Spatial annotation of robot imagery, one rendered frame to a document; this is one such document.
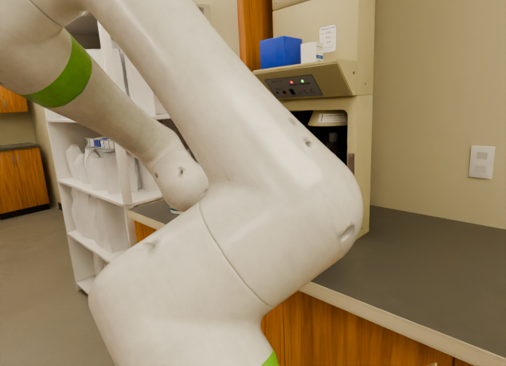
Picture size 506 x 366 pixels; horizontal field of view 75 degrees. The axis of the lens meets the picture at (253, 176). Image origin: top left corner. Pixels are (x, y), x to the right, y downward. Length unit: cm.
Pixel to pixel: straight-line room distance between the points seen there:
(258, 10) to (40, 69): 91
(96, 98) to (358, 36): 76
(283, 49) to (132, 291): 90
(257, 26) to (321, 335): 102
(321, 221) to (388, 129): 124
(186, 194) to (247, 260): 45
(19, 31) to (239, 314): 40
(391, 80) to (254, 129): 122
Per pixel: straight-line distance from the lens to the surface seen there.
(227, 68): 34
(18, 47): 51
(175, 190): 72
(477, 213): 147
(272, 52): 112
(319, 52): 108
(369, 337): 95
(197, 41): 36
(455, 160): 144
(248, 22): 126
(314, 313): 101
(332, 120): 115
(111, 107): 63
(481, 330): 86
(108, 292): 33
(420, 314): 86
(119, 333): 33
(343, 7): 112
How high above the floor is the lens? 141
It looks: 12 degrees down
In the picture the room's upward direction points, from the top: 3 degrees counter-clockwise
